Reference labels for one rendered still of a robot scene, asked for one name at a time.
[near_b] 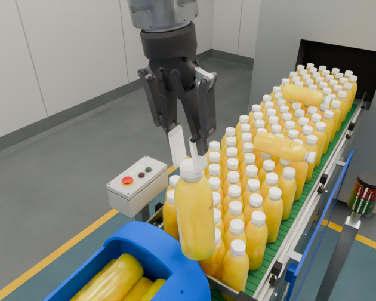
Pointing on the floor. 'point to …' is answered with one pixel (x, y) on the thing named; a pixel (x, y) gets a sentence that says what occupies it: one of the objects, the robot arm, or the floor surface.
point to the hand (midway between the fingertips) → (188, 150)
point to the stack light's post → (338, 260)
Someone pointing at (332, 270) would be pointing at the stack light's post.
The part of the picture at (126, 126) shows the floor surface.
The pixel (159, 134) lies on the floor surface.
